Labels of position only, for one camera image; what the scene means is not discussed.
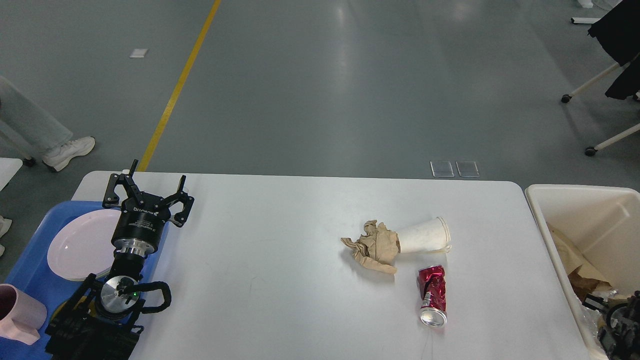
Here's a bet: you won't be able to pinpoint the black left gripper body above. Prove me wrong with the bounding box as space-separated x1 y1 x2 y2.
110 202 170 258

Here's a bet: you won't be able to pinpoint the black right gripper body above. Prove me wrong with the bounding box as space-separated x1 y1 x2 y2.
605 300 632 341

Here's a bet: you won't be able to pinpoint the person legs at left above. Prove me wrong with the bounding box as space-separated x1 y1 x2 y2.
0 76 96 173

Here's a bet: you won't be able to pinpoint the clear floor plate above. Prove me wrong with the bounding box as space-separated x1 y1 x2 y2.
430 161 456 178
455 161 480 178

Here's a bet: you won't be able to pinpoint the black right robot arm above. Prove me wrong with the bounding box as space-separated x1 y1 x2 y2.
582 291 640 360

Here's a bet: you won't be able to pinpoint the clear floor plate left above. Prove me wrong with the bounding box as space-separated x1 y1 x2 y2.
430 161 456 178

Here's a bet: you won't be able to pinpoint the white paper cup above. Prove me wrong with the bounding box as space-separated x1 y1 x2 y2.
397 216 451 255

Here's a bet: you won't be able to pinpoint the pink plate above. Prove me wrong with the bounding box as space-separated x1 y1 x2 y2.
46 209 121 281

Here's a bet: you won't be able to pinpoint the crushed red soda can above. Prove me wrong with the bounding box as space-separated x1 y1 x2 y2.
416 264 447 328

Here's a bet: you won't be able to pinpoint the black cloth on rack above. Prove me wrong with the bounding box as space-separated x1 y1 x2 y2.
587 0 640 100

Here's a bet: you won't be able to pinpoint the beige plastic bin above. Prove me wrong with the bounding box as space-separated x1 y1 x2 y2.
525 184 640 360

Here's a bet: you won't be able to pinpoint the white side table corner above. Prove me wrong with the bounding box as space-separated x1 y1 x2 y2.
0 157 23 191

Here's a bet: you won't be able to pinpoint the large foil sheet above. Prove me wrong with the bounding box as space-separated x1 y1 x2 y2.
580 305 603 347

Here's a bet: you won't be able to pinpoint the pink mug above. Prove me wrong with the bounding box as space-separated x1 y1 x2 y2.
0 284 48 346

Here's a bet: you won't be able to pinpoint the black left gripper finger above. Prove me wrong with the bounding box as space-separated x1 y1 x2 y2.
150 175 195 228
102 159 146 211

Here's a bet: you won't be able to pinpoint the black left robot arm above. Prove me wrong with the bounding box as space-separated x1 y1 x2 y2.
45 160 195 360

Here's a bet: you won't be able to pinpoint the clear floor plate right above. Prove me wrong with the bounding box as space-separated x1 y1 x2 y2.
455 161 480 178

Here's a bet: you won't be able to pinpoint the crumpled brown paper left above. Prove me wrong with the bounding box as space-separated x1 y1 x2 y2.
340 219 400 275

